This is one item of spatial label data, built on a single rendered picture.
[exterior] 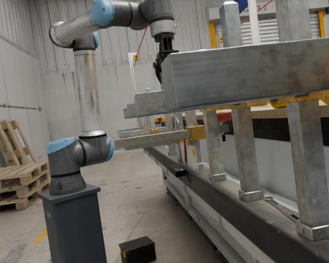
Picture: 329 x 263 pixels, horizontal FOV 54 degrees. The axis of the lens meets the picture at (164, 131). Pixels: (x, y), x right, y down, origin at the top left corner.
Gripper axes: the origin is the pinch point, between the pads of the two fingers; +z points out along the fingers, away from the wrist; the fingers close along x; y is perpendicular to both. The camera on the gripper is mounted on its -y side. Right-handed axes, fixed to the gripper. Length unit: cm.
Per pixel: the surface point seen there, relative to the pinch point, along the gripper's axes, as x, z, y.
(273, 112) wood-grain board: 26.7, 11.6, 24.4
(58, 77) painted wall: -149, -130, -787
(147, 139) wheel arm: -10.9, 15.8, 0.1
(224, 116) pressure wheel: 18.6, 11.5, 2.6
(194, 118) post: 8.6, 10.8, -3.7
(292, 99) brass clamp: 5, 8, 71
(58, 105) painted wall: -160, -55, -788
